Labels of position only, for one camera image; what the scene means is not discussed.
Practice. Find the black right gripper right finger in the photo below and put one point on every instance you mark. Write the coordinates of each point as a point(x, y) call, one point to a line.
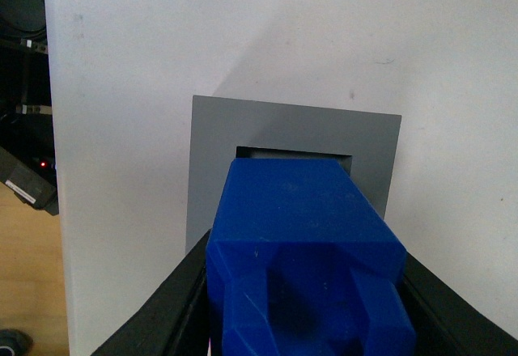
point(445, 324)

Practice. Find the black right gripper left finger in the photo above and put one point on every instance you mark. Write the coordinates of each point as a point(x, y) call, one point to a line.
point(175, 319)

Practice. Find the blue handled block part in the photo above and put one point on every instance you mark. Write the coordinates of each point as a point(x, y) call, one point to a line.
point(299, 263)

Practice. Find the gray cube base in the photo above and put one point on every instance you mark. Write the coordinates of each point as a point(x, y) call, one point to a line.
point(220, 126)

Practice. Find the dark round object on floor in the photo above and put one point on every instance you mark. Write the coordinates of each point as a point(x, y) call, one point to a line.
point(15, 343)

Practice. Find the black electronic device box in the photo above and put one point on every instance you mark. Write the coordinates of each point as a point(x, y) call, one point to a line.
point(35, 188)

